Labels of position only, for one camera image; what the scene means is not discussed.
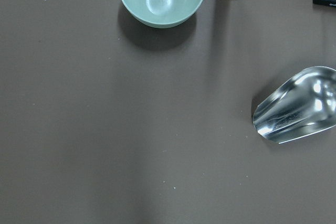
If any steel metal scoop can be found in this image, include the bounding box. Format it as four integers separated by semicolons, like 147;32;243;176
252;66;335;144

